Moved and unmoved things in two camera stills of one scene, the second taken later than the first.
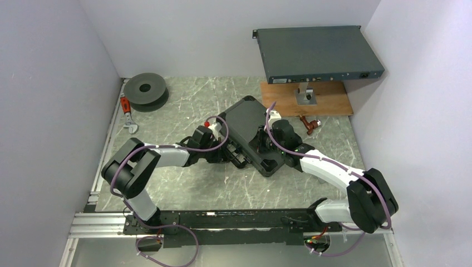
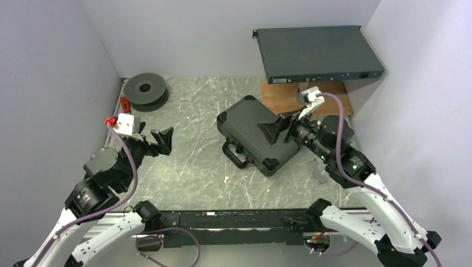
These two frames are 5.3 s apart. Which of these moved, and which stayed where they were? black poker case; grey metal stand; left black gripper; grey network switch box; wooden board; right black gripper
Moved: right black gripper; left black gripper
Stayed: wooden board; grey metal stand; grey network switch box; black poker case
